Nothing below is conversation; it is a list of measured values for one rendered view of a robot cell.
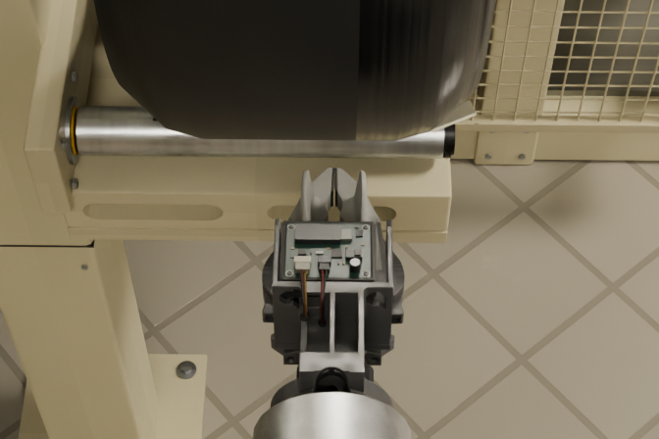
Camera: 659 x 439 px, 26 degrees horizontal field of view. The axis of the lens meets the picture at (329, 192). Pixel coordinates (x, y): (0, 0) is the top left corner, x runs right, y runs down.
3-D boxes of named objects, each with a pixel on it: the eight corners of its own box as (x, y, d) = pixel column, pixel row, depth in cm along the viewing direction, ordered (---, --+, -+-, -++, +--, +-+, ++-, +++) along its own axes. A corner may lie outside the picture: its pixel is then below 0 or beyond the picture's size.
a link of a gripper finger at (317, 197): (334, 121, 94) (333, 229, 87) (334, 182, 98) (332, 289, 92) (286, 121, 94) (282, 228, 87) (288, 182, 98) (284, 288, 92)
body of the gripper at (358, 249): (396, 211, 86) (401, 376, 78) (392, 298, 93) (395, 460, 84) (270, 210, 86) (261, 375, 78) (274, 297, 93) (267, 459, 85)
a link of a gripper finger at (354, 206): (381, 122, 94) (384, 229, 87) (380, 183, 98) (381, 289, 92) (334, 121, 94) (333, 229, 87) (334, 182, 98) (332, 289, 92)
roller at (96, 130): (60, 140, 126) (65, 96, 128) (69, 163, 130) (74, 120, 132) (456, 144, 126) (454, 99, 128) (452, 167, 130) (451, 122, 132)
